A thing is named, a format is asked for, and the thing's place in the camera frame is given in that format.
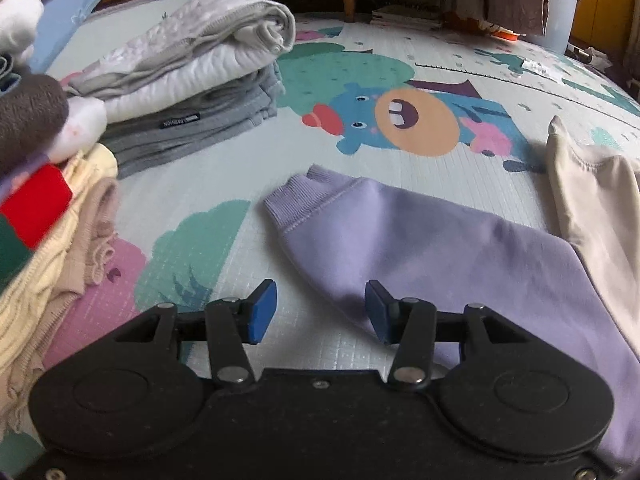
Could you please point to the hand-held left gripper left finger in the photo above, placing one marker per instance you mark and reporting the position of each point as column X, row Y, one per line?
column 262, row 310

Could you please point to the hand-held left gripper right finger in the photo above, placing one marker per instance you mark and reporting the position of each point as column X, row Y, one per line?
column 377, row 312

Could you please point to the lavender sweatshirt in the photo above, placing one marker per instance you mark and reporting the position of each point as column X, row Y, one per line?
column 425, row 250

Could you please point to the beige garment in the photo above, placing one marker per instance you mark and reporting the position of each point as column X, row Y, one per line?
column 595, row 200

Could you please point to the pile of assorted clothes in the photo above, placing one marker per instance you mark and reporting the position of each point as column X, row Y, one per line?
column 30, row 110

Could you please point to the cartoon printed play mat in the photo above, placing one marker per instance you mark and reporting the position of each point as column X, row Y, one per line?
column 225, row 170

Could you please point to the dark grey folded pants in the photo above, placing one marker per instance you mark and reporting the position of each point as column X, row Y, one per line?
column 200, row 130

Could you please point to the white quilted folded garment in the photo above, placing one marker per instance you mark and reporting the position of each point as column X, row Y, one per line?
column 175, row 85

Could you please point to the light grey quilted folded garment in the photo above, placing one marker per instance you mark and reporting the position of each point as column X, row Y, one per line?
column 200, row 25

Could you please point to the stack of notebooks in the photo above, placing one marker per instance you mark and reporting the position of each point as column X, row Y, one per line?
column 405, row 16

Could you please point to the small orange item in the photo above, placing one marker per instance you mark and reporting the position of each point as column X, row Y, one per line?
column 506, row 35

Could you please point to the light blue sheet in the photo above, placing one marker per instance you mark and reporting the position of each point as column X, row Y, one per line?
column 70, row 15

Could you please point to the white plastic bucket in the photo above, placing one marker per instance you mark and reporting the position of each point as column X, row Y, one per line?
column 560, row 10

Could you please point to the yellow wooden cabinet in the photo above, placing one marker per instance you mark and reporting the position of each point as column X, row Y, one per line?
column 605, row 5

